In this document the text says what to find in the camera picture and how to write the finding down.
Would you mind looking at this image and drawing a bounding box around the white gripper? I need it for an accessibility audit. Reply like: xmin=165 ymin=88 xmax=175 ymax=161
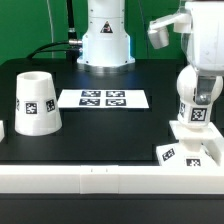
xmin=148 ymin=0 xmax=224 ymax=105

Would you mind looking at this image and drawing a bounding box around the white lamp bulb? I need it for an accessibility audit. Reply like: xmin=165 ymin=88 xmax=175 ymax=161
xmin=177 ymin=65 xmax=223 ymax=129

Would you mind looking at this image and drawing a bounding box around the white lamp base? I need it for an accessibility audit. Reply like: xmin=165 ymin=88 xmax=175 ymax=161
xmin=156 ymin=121 xmax=219 ymax=168

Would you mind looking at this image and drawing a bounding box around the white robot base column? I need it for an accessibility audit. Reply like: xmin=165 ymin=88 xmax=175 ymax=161
xmin=77 ymin=0 xmax=135 ymax=72

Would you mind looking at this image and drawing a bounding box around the white lamp shade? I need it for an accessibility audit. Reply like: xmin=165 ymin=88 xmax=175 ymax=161
xmin=15 ymin=71 xmax=62 ymax=136

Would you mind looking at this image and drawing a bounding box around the white marker sheet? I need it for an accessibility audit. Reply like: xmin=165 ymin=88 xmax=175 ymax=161
xmin=58 ymin=89 xmax=149 ymax=109

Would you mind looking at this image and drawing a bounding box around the white right wall bar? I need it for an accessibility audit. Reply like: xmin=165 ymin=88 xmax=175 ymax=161
xmin=203 ymin=122 xmax=224 ymax=166

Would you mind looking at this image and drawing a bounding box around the white wall bar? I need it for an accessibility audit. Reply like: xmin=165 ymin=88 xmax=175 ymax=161
xmin=203 ymin=122 xmax=224 ymax=166
xmin=0 ymin=165 xmax=224 ymax=194
xmin=0 ymin=120 xmax=5 ymax=142

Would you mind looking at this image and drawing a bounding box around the black cable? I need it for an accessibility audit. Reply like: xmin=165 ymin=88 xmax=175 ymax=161
xmin=25 ymin=39 xmax=84 ymax=60

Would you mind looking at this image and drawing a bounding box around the white thin cable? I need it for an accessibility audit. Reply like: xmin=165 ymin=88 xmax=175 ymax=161
xmin=45 ymin=0 xmax=55 ymax=43

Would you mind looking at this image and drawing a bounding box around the white front wall bar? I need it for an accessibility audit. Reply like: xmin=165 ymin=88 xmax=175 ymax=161
xmin=0 ymin=165 xmax=224 ymax=194

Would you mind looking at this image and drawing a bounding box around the white left wall bar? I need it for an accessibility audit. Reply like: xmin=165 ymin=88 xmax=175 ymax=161
xmin=0 ymin=120 xmax=5 ymax=142

